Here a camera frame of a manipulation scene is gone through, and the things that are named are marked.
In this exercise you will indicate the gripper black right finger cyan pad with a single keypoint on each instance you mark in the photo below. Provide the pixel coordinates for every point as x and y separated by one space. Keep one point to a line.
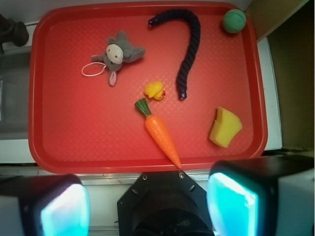
265 196

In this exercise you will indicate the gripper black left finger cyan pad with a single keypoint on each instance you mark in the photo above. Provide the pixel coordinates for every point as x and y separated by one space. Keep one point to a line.
44 206

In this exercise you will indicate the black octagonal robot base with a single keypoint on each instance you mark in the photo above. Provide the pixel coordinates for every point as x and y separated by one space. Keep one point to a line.
164 204

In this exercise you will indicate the orange toy carrot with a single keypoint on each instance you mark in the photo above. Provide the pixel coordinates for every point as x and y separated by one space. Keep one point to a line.
159 132

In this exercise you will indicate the yellow sponge wedge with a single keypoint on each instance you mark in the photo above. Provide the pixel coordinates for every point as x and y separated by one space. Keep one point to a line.
225 127

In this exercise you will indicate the red plastic tray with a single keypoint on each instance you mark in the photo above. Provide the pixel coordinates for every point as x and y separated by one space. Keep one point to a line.
81 124

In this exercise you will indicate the yellow rubber duck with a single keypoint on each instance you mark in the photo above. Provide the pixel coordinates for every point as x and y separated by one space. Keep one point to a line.
155 90

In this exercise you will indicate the grey plush donkey toy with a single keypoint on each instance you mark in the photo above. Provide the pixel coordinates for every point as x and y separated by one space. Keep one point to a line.
119 51

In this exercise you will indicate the dark knob at left edge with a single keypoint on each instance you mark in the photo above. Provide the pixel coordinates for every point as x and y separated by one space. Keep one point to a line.
12 31

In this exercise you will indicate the green rubber ball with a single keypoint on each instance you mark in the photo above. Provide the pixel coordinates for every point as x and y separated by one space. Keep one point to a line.
234 21

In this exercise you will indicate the dark navy rope toy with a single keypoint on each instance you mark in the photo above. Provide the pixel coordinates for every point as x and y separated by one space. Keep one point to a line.
194 41

